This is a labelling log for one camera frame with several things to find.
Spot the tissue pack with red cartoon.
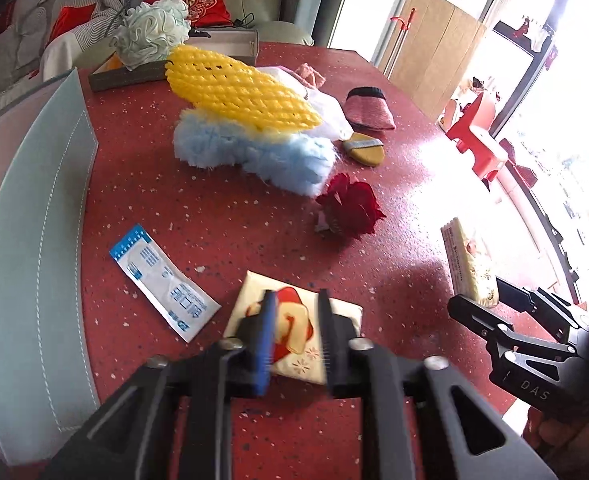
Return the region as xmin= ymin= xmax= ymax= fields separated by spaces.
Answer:
xmin=222 ymin=270 xmax=364 ymax=386

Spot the blue white mask packet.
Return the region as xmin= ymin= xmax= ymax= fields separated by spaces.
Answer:
xmin=110 ymin=224 xmax=221 ymax=344

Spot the red fabric rose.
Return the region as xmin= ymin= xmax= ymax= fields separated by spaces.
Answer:
xmin=315 ymin=172 xmax=387 ymax=240

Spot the light blue fluffy duster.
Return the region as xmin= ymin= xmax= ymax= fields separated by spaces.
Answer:
xmin=173 ymin=110 xmax=336 ymax=197

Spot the white nonwoven bag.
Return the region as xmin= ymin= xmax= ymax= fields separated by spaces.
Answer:
xmin=259 ymin=66 xmax=353 ymax=142

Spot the yellow foam fruit net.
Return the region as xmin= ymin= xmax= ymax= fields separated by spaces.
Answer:
xmin=165 ymin=44 xmax=322 ymax=134

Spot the person's right hand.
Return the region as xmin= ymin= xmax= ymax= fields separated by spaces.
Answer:
xmin=523 ymin=408 xmax=589 ymax=479

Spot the red plastic child chair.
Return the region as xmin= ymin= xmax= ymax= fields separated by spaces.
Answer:
xmin=445 ymin=91 xmax=508 ymax=185

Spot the grey storage box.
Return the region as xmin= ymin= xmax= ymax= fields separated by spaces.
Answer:
xmin=0 ymin=72 xmax=98 ymax=466

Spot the pink slipper sock black cuff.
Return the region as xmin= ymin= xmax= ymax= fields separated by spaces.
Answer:
xmin=343 ymin=87 xmax=395 ymax=131

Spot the pink knit sock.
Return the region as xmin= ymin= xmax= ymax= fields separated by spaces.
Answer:
xmin=294 ymin=63 xmax=326 ymax=89

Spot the wooden cabinet panel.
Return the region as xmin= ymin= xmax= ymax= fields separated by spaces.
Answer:
xmin=378 ymin=0 xmax=487 ymax=120

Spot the grey box lid tray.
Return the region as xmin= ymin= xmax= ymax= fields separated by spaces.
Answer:
xmin=87 ymin=27 xmax=262 ymax=92

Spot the green white bath loofah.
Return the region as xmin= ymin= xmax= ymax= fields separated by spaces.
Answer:
xmin=110 ymin=0 xmax=190 ymax=70

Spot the red embroidered cushion on armchair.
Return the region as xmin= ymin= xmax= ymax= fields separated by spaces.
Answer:
xmin=145 ymin=0 xmax=232 ymax=27

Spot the grey covered sofa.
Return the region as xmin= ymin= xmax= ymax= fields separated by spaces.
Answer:
xmin=0 ymin=0 xmax=126 ymax=110

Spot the small red pillow on sofa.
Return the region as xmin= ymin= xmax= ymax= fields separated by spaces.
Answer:
xmin=48 ymin=3 xmax=96 ymax=42

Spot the red mop handle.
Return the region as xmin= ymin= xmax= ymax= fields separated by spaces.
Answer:
xmin=383 ymin=8 xmax=416 ymax=78

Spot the black charging cable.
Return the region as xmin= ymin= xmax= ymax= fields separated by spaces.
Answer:
xmin=188 ymin=12 xmax=259 ymax=39

